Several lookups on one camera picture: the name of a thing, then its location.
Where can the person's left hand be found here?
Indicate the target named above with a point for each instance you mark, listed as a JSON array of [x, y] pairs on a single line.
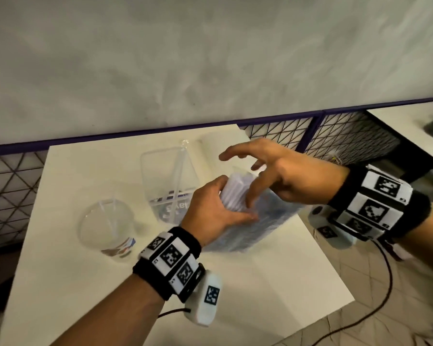
[[209, 212]]

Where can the person's right hand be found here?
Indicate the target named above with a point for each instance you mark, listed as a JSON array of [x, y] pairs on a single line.
[[296, 176]]

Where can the clear plastic wrap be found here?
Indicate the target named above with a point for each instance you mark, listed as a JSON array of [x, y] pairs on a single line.
[[238, 241]]

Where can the long clear straw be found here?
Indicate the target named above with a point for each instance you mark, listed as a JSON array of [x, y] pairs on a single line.
[[178, 169]]

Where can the white straw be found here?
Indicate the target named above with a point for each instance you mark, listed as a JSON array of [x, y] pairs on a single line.
[[101, 206], [113, 214]]

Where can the round clear plastic cup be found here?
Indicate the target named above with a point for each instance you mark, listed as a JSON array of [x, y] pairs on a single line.
[[104, 245]]

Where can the person's left forearm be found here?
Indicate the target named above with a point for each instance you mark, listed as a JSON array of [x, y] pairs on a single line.
[[112, 320]]

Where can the clear square plastic box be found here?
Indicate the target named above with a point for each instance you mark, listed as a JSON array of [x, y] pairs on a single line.
[[155, 176]]

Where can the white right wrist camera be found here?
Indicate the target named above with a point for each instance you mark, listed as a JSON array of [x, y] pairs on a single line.
[[332, 230]]

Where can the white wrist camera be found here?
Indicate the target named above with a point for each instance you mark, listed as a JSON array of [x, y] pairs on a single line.
[[332, 230], [205, 306]]

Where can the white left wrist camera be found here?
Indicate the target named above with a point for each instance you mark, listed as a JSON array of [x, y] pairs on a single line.
[[205, 306]]

